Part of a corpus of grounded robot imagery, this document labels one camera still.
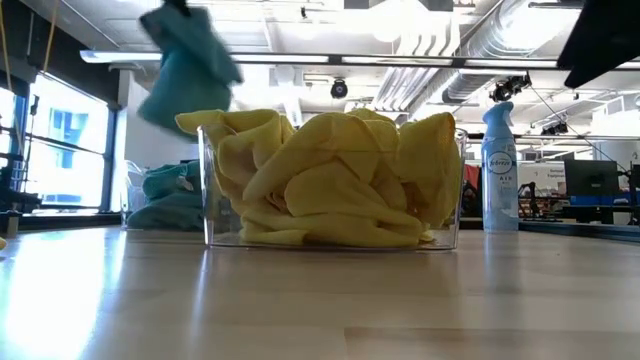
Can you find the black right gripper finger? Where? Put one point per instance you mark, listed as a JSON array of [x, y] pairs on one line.
[[605, 40]]

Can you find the yellow microfiber towel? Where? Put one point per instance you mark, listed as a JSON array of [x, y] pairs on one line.
[[340, 192], [320, 145], [325, 232], [240, 135], [430, 170]]

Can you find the clear plastic bin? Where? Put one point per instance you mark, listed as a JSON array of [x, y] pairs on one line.
[[131, 200], [210, 220]]

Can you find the black computer monitor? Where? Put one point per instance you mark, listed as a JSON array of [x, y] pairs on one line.
[[590, 177]]

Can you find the light blue Febreze spray bottle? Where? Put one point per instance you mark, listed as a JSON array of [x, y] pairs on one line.
[[500, 185]]

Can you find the black ceiling spotlight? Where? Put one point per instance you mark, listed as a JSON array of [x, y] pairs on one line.
[[339, 89]]

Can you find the red fabric panel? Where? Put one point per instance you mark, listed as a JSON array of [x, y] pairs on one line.
[[472, 177]]

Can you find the large window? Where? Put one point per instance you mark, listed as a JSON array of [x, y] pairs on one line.
[[70, 165]]

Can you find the black equipment stand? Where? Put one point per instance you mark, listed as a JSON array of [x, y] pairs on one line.
[[20, 200]]

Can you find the black ceiling camera mount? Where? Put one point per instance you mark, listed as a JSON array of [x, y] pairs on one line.
[[507, 89]]

